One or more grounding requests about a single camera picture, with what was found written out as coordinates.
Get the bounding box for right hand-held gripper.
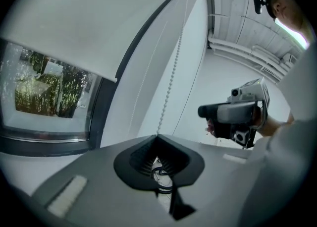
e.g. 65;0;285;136
198;77;271;149

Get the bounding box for person's right hand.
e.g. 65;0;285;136
252;107;264;128

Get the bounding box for white bead pull chain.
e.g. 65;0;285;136
130;0;190;135

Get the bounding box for person's right forearm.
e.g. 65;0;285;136
260;113;295;137

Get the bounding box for white roller blind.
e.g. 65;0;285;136
1;0;195;83

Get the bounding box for black window frame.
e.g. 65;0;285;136
0;0;190;158

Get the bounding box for black head camera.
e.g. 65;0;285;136
252;0;267;15

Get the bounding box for white air conditioner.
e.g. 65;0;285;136
279;52;298;67

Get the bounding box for person's head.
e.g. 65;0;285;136
264;0;314;41

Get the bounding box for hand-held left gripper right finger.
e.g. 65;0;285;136
157;133;252;227

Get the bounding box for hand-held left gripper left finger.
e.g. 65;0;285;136
31;134;161;227

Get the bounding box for white ceiling pipes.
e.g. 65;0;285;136
207;29;289;80

